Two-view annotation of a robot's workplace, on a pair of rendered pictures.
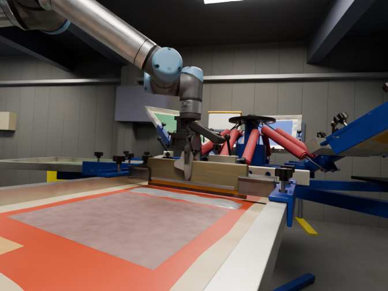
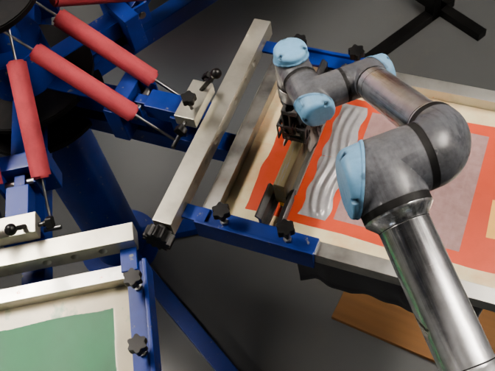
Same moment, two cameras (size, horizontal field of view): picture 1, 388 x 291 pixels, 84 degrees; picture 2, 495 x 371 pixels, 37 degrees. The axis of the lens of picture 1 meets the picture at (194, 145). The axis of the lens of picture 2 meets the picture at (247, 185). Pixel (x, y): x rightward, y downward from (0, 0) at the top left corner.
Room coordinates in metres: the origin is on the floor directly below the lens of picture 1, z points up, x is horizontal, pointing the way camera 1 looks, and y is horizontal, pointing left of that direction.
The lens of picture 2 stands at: (0.77, 1.12, 2.50)
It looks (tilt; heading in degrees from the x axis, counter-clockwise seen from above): 56 degrees down; 276
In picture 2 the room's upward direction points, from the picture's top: 13 degrees counter-clockwise
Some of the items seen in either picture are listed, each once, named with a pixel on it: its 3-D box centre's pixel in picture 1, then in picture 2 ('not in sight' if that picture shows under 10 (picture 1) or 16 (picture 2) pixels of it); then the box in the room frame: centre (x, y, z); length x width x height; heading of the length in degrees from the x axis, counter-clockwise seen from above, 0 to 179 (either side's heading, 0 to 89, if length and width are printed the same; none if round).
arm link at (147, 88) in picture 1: (161, 81); (317, 95); (0.68, 0.11, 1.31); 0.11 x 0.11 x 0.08; 14
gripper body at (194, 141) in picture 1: (187, 133); (296, 113); (0.72, 0.02, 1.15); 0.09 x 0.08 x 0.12; 63
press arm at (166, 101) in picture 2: not in sight; (178, 109); (1.02, -0.16, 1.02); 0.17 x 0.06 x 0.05; 153
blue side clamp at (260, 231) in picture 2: (133, 177); (256, 235); (0.86, 0.23, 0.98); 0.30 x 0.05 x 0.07; 153
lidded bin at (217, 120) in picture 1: (225, 122); not in sight; (3.55, -0.50, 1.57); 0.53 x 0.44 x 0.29; 78
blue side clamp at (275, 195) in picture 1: (284, 197); (328, 66); (0.61, -0.26, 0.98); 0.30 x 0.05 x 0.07; 153
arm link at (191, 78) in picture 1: (190, 85); (292, 65); (0.72, 0.02, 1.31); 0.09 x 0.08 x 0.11; 104
